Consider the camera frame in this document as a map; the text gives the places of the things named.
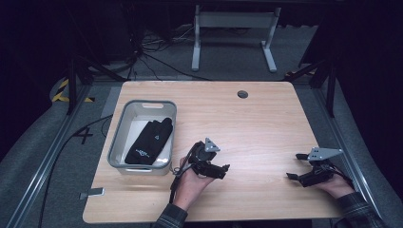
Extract left hand-held gripper cable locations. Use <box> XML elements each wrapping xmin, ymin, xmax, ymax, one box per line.
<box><xmin>169</xmin><ymin>148</ymin><xmax>196</xmax><ymax>203</ymax></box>

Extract hand-held gripper cable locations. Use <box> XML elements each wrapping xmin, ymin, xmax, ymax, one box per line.
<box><xmin>329</xmin><ymin>165</ymin><xmax>355</xmax><ymax>188</ymax></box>
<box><xmin>169</xmin><ymin>148</ymin><xmax>196</xmax><ymax>203</ymax></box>

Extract right hand-held gripper cable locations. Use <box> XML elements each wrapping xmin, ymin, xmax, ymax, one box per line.
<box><xmin>329</xmin><ymin>165</ymin><xmax>355</xmax><ymax>188</ymax></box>

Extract yellow black hazard tape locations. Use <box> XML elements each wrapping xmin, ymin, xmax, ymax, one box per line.
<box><xmin>51</xmin><ymin>79</ymin><xmax>95</xmax><ymax>104</ymax></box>

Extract black floor cable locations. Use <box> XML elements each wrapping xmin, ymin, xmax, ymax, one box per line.
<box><xmin>37</xmin><ymin>114</ymin><xmax>113</xmax><ymax>228</ymax></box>

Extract aluminium floor rail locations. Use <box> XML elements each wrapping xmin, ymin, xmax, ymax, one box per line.
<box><xmin>6</xmin><ymin>85</ymin><xmax>93</xmax><ymax>228</ymax></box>
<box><xmin>312</xmin><ymin>88</ymin><xmax>386</xmax><ymax>222</ymax></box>

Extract grey tape strip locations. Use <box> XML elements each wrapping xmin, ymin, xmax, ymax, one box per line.
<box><xmin>79</xmin><ymin>187</ymin><xmax>106</xmax><ymax>200</ymax></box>

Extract black metal stand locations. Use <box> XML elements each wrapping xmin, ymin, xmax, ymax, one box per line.
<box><xmin>284</xmin><ymin>60</ymin><xmax>336</xmax><ymax>118</ymax></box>
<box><xmin>65</xmin><ymin>56</ymin><xmax>127</xmax><ymax>116</ymax></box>

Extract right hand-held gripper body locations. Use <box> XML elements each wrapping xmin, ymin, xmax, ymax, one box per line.
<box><xmin>298</xmin><ymin>146</ymin><xmax>344</xmax><ymax>188</ymax></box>

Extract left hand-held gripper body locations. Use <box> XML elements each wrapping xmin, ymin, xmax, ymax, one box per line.
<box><xmin>189</xmin><ymin>137</ymin><xmax>229</xmax><ymax>180</ymax></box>

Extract white metal desk frame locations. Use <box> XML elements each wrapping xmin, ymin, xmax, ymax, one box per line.
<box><xmin>191</xmin><ymin>4</ymin><xmax>282</xmax><ymax>73</ymax></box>

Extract bundle of floor cables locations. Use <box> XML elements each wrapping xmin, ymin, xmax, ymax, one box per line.
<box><xmin>126</xmin><ymin>27</ymin><xmax>210</xmax><ymax>82</ymax></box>

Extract person's left hand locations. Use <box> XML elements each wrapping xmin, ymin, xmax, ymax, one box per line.
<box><xmin>172</xmin><ymin>157</ymin><xmax>217</xmax><ymax>212</ymax></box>

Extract white plastic bin grey rim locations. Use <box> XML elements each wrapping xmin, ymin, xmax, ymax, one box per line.
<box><xmin>106</xmin><ymin>99</ymin><xmax>178</xmax><ymax>176</ymax></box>

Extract person's right hand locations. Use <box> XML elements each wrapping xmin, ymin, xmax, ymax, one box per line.
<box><xmin>315</xmin><ymin>174</ymin><xmax>355</xmax><ymax>200</ymax></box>

